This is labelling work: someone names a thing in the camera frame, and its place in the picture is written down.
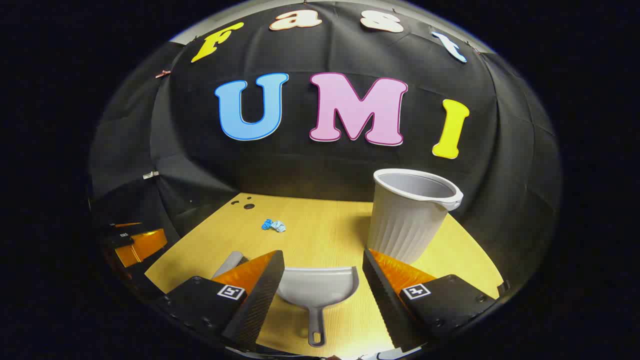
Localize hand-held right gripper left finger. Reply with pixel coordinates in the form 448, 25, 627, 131
154, 249, 286, 352

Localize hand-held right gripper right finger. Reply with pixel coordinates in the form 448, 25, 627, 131
362, 247, 502, 352

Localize small grey broom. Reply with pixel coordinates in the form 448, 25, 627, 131
212, 251, 249, 280

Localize grey plastic dustpan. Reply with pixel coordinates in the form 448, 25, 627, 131
275, 266, 360, 348

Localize white ribbed garbage bin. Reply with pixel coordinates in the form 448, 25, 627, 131
366, 168, 464, 265

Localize wooden desktop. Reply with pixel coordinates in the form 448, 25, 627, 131
144, 192, 503, 358

